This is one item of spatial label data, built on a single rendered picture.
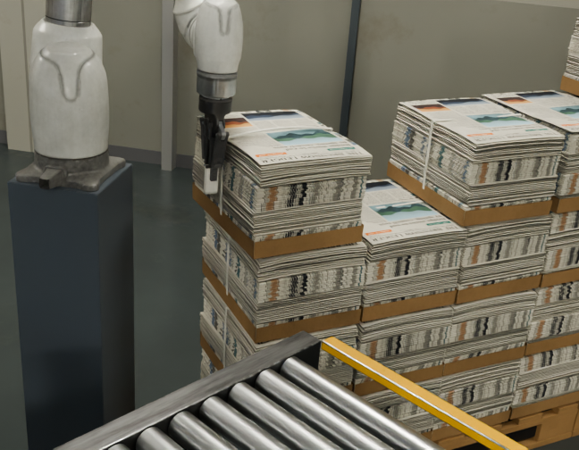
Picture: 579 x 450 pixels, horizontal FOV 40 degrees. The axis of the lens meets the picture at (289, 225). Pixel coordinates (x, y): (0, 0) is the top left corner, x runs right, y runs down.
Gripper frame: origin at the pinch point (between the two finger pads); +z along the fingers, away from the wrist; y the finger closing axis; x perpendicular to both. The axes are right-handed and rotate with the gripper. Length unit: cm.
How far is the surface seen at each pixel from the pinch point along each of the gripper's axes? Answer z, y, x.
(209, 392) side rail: 16, -58, 21
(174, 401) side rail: 16, -58, 27
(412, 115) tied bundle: -10, 11, -62
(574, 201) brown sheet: 7, -19, -98
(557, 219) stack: 12, -18, -94
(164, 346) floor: 96, 75, -15
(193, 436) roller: 17, -67, 27
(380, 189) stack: 12, 11, -55
